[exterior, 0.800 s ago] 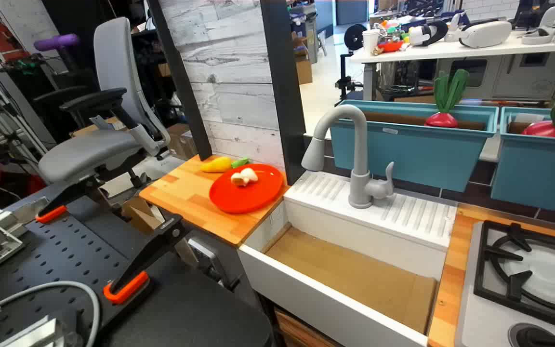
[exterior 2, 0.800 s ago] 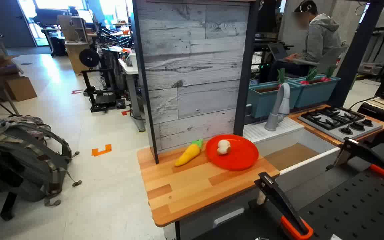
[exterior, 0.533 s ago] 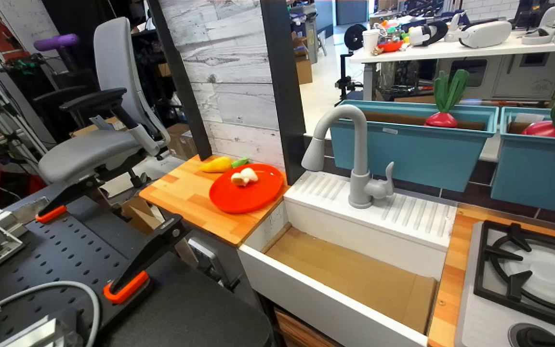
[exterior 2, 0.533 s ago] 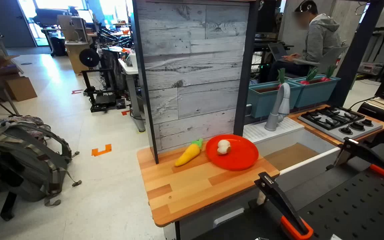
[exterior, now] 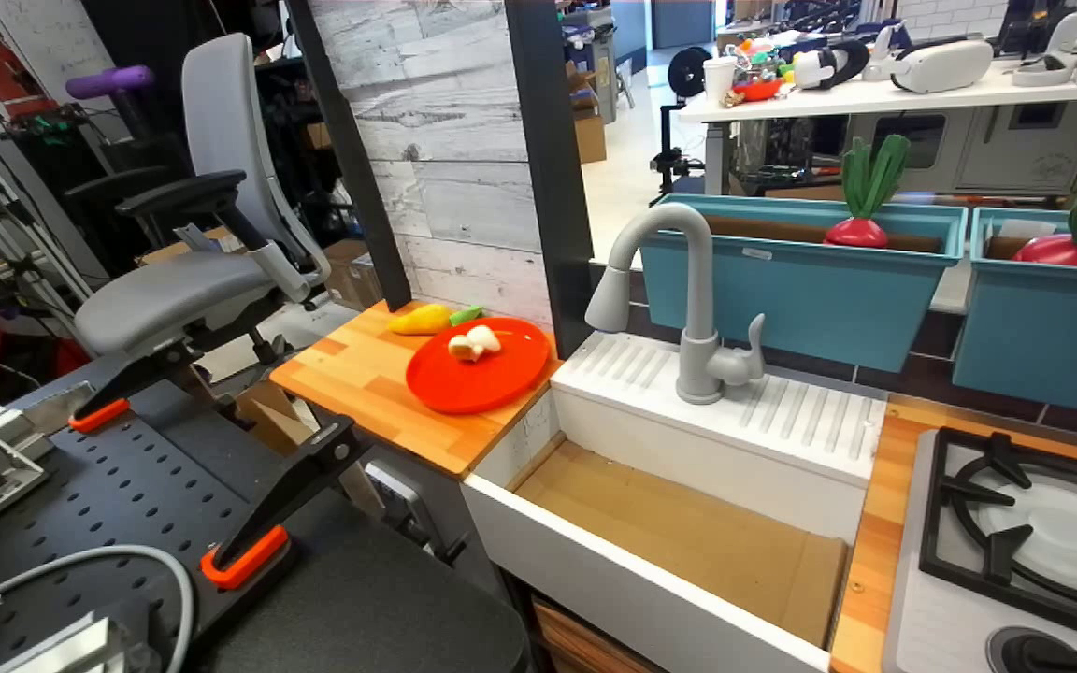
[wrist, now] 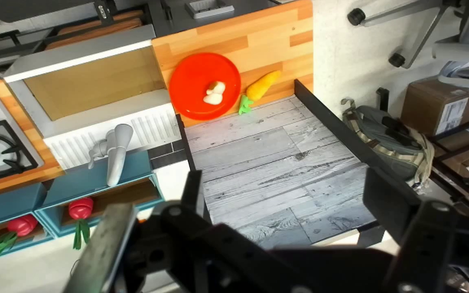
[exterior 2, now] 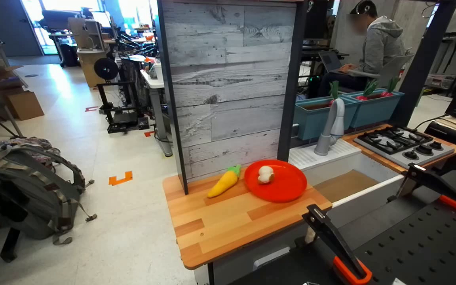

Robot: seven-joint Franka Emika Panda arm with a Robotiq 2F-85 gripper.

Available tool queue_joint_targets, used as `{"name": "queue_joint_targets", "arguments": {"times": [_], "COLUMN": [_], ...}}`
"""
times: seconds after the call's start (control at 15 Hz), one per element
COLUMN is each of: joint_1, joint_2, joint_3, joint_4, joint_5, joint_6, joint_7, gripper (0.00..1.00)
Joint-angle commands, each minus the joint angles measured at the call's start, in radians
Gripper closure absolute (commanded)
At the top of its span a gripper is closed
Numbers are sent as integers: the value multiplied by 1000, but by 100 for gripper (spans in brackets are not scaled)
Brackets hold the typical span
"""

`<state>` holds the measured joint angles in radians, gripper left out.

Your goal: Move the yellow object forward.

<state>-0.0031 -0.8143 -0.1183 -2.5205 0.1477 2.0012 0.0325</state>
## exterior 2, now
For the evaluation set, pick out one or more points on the yellow plush corn toy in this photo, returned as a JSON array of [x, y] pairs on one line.
[[222, 185]]

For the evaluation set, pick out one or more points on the toy kitchen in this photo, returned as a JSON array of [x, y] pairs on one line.
[[228, 87]]

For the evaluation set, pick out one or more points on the red plate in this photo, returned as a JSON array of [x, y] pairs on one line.
[[285, 186]]

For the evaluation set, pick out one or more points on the teal planter box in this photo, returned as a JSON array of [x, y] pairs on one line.
[[374, 109], [315, 118]]

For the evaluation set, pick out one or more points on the white desk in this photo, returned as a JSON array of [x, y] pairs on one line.
[[154, 85]]

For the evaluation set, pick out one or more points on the grey toy tap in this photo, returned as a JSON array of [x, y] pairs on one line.
[[335, 122]]

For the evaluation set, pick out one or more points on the black 3d printer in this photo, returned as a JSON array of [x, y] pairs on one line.
[[119, 103]]

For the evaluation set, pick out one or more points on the toy vegetable with green leaves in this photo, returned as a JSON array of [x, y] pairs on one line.
[[334, 90]]

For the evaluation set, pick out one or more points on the white toy sink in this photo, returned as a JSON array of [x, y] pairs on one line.
[[346, 186]]

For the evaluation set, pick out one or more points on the laptop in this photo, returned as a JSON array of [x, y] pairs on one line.
[[331, 61]]

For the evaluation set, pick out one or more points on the black clamp with orange grip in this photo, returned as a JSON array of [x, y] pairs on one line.
[[436, 184], [335, 241]]

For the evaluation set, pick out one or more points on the red toy radish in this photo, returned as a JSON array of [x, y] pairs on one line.
[[366, 92], [389, 89]]

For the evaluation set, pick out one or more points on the grey toy stove top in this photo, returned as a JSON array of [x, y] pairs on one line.
[[398, 144]]

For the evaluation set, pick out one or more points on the person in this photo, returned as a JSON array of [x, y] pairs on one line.
[[378, 47]]

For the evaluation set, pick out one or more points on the grey chair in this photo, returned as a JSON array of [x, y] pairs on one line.
[[392, 69]]

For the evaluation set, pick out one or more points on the black stove knob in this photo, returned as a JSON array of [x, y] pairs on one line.
[[436, 145], [411, 155], [424, 150]]

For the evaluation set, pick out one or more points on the cardboard box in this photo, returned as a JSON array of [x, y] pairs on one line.
[[24, 105]]

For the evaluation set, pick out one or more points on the grey backpack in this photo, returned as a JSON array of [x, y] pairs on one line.
[[26, 194]]

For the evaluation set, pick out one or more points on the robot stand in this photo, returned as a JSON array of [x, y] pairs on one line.
[[418, 245]]

